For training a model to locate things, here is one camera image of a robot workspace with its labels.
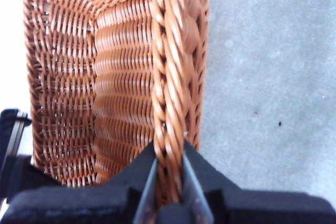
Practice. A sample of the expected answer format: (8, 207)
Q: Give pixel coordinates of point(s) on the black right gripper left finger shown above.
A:
(78, 205)

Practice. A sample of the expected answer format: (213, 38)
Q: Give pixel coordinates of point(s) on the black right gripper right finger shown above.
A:
(262, 208)

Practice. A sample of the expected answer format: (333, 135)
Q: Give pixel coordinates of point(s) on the brown wicker basket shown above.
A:
(118, 77)

